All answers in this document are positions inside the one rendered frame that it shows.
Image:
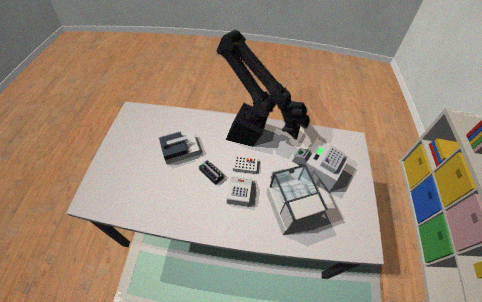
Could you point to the white tube rack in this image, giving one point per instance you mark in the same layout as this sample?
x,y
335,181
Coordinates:
x,y
240,164

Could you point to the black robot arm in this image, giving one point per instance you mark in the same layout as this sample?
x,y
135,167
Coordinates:
x,y
278,93

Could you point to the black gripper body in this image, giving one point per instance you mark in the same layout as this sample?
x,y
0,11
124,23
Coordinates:
x,y
285,128

